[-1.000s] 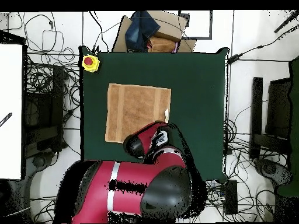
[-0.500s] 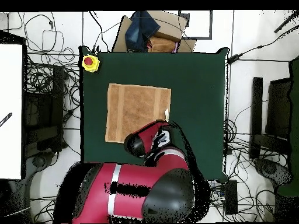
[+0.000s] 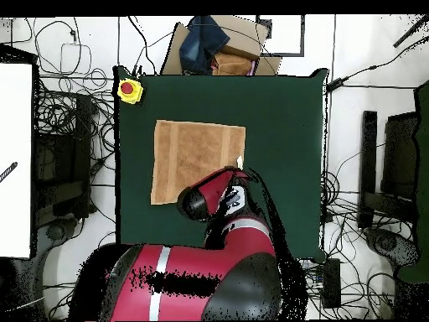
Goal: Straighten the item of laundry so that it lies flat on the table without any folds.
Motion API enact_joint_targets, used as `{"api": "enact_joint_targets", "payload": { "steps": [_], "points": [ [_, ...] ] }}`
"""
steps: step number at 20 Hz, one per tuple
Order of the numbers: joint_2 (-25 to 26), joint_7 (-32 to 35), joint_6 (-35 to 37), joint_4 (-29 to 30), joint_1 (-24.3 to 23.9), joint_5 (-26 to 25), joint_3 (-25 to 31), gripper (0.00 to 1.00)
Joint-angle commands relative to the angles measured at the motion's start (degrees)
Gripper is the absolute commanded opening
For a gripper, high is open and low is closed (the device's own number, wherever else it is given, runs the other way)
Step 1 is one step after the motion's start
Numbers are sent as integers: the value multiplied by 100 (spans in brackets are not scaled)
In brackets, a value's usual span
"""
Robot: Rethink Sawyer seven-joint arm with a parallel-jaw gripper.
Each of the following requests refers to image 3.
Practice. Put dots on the brown cardboard box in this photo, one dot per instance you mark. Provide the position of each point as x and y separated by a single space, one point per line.
243 37

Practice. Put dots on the brown folded towel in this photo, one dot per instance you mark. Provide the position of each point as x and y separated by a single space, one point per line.
233 63

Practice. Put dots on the black metal stand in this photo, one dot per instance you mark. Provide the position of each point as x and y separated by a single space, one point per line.
368 151
82 151

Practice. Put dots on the white board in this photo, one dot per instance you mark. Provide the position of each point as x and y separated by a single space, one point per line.
15 161

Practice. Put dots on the grey stand foot black knob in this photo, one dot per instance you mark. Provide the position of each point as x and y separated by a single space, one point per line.
55 231
385 243

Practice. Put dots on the striped black rod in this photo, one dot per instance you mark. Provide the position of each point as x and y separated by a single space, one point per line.
8 171

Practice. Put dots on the tan terry towel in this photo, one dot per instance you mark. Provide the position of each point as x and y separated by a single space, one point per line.
194 154

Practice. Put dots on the black square floor frame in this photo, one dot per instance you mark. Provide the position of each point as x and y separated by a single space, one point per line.
302 33

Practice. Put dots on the dark green table cloth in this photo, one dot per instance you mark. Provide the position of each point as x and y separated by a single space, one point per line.
268 110

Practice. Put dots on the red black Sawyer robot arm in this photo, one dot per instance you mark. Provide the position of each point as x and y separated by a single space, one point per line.
214 261

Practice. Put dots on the black tripod rod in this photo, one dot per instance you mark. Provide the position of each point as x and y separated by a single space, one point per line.
410 32

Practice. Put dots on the black power strip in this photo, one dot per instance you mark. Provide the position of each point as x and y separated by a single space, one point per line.
332 285

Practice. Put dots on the yellow emergency stop button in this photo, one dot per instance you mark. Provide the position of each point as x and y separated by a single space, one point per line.
130 90

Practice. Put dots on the green covered side table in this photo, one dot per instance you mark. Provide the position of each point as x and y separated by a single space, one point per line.
423 167

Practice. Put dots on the blue denim jeans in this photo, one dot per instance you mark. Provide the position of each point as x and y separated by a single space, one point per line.
201 43

